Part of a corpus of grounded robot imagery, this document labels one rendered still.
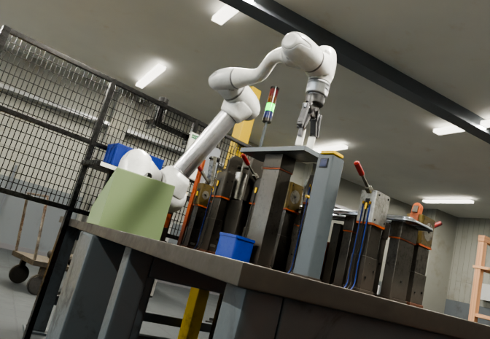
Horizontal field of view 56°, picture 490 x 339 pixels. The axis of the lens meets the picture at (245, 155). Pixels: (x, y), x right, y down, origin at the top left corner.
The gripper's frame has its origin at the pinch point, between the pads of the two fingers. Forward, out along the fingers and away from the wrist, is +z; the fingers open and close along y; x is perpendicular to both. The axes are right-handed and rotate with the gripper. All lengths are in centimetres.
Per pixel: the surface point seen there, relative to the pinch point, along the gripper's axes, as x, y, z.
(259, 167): 32.0, 19.7, 6.5
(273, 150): 11.1, -4.0, 5.2
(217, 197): 46, 13, 25
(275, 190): 7.7, -1.0, 20.5
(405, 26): 49, 219, -193
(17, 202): 637, 254, 47
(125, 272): 26, -47, 62
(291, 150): 1.6, -6.3, 5.3
